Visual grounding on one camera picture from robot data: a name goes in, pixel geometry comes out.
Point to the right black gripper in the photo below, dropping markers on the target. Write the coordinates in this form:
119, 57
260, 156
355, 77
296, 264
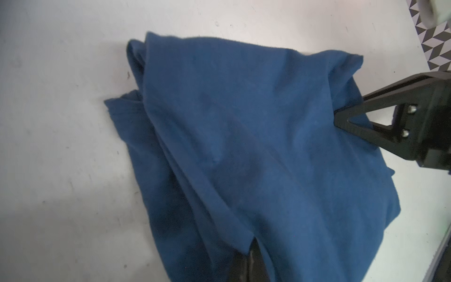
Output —
409, 96

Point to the blue mickey t-shirt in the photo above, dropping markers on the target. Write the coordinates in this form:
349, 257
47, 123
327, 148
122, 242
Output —
233, 143

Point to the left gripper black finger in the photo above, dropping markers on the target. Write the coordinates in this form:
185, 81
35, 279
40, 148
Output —
248, 268

